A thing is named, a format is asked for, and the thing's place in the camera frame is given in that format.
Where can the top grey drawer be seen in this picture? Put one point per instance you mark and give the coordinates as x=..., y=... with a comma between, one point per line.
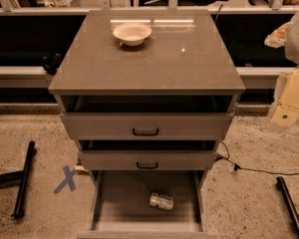
x=147, y=117

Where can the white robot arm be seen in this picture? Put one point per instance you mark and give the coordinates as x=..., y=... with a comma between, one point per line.
x=292, y=41

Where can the black stand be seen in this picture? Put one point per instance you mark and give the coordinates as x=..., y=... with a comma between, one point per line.
x=294, y=215
x=19, y=178

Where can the blue tape cross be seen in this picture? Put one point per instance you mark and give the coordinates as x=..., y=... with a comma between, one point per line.
x=67, y=181

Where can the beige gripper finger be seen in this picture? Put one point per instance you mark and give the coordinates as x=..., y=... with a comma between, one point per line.
x=278, y=37
x=284, y=111

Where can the black clamp on rail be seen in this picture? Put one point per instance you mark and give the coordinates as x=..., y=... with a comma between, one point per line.
x=51, y=64

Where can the grey drawer cabinet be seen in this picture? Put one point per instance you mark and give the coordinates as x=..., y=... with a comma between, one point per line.
x=183, y=56

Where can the black stand right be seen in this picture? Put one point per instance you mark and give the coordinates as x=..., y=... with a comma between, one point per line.
x=294, y=215

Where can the silver green 7up can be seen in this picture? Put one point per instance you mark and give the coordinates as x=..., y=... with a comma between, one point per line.
x=161, y=201

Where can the black stand left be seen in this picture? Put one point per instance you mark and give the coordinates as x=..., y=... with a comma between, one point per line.
x=19, y=178

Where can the middle grey drawer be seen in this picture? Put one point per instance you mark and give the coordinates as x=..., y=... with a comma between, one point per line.
x=147, y=154

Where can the white bowl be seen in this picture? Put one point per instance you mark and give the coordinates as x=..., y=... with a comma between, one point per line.
x=132, y=34

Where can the grey drawer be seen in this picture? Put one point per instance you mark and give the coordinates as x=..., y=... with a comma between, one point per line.
x=147, y=117
x=121, y=207
x=147, y=154

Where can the bottom grey drawer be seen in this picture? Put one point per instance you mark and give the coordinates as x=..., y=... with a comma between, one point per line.
x=121, y=207

